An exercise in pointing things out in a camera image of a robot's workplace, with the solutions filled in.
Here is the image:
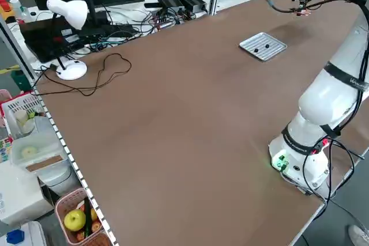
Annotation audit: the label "ribbed metal tray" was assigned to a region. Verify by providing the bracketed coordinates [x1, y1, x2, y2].
[238, 31, 288, 62]

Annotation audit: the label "white desk lamp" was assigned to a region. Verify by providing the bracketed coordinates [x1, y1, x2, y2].
[46, 0, 89, 81]

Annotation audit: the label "black laptop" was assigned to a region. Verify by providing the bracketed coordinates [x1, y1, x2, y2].
[18, 15, 87, 64]

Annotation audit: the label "clear plastic bottle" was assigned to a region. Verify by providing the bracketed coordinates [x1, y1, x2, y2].
[9, 0, 24, 21]

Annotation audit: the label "green box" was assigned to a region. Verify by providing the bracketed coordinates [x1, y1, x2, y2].
[10, 69, 33, 93]

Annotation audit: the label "white slotted basket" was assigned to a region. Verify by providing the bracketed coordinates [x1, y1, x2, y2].
[0, 92, 47, 140]

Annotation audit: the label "red yellow button box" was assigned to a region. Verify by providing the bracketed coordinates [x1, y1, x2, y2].
[0, 0, 13, 19]

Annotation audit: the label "dark green cucumber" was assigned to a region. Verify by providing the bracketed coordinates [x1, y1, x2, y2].
[82, 198, 93, 237]

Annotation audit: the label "clear plastic container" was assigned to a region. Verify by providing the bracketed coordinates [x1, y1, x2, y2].
[8, 130, 70, 172]

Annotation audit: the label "yellow apple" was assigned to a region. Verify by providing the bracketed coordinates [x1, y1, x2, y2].
[63, 209, 87, 232]

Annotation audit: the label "pink plastic basket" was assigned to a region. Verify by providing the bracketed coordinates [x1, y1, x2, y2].
[54, 187, 113, 245]

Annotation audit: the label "white box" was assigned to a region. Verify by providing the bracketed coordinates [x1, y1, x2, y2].
[0, 161, 55, 226]

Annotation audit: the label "white plastic container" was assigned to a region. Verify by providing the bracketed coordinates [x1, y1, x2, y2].
[0, 221, 48, 246]

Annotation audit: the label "blue plastic piece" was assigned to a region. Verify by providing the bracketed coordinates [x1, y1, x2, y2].
[5, 228, 26, 245]

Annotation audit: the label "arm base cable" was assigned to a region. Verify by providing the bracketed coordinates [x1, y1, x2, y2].
[299, 135, 369, 203]

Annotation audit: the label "tangled desk cables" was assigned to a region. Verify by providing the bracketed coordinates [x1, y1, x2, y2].
[83, 6, 202, 52]

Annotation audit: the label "black lamp cable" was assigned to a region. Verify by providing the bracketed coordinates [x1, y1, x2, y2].
[31, 52, 133, 97]

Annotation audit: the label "aluminium table edge rail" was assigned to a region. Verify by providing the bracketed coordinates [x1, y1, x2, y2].
[31, 84, 121, 246]

